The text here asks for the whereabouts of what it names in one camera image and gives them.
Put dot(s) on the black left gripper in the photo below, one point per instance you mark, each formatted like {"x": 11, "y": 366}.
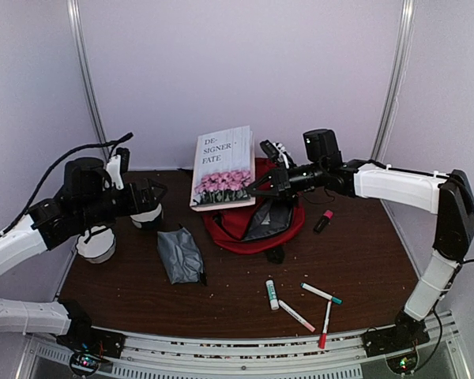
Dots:
{"x": 135, "y": 206}

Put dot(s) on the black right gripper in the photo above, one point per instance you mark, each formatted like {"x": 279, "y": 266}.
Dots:
{"x": 275, "y": 176}

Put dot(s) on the red backpack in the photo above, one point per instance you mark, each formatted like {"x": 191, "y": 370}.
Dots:
{"x": 259, "y": 228}

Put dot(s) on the flower cover book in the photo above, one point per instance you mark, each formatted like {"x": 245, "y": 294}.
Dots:
{"x": 223, "y": 167}

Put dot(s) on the grey pencil pouch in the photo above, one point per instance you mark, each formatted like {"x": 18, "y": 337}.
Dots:
{"x": 181, "y": 257}

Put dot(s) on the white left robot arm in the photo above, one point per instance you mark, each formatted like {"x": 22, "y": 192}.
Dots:
{"x": 92, "y": 197}

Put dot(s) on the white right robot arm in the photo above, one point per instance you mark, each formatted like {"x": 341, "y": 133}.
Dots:
{"x": 448, "y": 196}

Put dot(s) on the round white bowl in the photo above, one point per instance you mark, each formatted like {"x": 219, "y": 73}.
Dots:
{"x": 148, "y": 220}

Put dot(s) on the black pink highlighter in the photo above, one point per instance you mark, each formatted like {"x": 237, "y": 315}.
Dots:
{"x": 323, "y": 221}

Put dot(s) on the scalloped white bowl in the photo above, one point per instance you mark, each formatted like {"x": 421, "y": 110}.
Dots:
{"x": 96, "y": 245}

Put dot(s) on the white glue stick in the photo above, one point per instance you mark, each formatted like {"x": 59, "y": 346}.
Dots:
{"x": 272, "y": 295}

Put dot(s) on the teal capped white marker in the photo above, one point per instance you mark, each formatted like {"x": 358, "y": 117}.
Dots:
{"x": 323, "y": 294}

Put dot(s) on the pink capped white marker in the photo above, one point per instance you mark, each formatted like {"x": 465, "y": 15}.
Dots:
{"x": 283, "y": 305}

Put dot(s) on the red capped white marker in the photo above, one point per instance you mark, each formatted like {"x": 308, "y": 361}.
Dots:
{"x": 323, "y": 336}

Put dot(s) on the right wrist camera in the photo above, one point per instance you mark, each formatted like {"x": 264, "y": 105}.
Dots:
{"x": 277, "y": 153}

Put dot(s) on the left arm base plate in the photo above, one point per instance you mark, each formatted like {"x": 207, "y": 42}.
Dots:
{"x": 96, "y": 341}

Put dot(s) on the front aluminium rail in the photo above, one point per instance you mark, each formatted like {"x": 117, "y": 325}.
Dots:
{"x": 153, "y": 356}

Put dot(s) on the right aluminium frame post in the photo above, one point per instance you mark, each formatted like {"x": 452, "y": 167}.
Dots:
{"x": 398, "y": 72}

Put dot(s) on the aluminium frame post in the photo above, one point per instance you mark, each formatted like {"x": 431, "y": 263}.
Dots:
{"x": 74, "y": 15}
{"x": 398, "y": 72}

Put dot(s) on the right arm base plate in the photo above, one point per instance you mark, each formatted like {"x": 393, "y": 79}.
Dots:
{"x": 392, "y": 339}

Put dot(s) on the left aluminium frame post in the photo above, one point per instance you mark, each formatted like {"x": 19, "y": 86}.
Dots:
{"x": 74, "y": 15}

